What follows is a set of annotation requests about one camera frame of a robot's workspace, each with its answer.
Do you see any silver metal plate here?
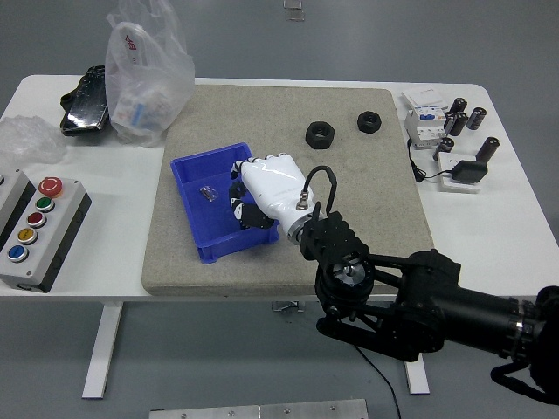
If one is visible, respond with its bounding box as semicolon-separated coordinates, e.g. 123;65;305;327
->
148;398;369;419

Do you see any black floor cable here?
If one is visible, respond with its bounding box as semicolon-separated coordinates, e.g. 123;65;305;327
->
352;344;402;419

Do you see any white flat carton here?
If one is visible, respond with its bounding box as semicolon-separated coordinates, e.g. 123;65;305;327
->
400;86;449;113

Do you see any translucent white plastic bag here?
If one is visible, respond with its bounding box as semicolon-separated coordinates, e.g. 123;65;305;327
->
104;0;197;148

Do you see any small black hex nut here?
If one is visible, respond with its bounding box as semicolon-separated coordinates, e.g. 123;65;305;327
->
356;111;384;134

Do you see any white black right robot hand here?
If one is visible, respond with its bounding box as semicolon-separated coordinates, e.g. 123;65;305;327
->
226;151;316;235

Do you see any grey-brown mat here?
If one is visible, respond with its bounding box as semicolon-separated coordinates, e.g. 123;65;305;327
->
141;84;433;297

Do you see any white circuit breaker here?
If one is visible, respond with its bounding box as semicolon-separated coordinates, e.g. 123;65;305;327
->
404;108;447;151

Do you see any large black hex nut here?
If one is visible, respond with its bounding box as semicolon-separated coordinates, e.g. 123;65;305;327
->
304;120;336;151

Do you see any clear bubble wrap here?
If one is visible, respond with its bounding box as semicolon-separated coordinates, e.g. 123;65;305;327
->
0;114;69;166

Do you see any metal under-table bracket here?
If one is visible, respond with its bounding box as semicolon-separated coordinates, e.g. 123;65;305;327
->
271;299;307;313

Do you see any black power adapter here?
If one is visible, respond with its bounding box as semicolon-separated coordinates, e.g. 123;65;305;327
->
449;160;489;183

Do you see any white table leg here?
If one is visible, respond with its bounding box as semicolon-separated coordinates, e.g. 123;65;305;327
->
81;300;123;399
404;357;431;396

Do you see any grey control box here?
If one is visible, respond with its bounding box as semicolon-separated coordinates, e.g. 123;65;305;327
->
0;168;37;248

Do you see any black wrapped package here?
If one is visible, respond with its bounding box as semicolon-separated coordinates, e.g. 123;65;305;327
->
59;65;111;137

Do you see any black adapter cord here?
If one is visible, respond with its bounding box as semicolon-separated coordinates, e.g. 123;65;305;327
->
406;138;455;183

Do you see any grey box with coloured buttons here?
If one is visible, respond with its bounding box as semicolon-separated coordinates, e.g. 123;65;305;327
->
0;176;93;293

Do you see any blue plastic box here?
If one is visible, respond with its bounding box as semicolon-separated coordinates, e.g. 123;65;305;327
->
169;142;280;264

